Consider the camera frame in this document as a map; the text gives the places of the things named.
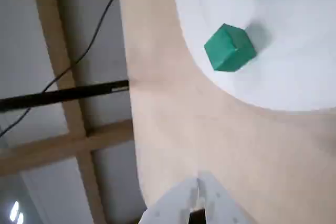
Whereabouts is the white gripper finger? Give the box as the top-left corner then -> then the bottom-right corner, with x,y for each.
197,170 -> 253,224
140,177 -> 198,224

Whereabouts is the wooden shelf frame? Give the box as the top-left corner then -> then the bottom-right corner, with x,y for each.
0,0 -> 135,224

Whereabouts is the black metal bar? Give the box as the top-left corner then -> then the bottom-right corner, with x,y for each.
0,80 -> 130,112

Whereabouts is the thin black cable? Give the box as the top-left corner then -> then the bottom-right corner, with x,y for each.
0,0 -> 119,137

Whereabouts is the white paper plate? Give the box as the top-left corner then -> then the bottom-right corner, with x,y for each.
173,0 -> 336,112

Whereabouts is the green cube block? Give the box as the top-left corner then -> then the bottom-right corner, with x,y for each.
203,23 -> 257,73

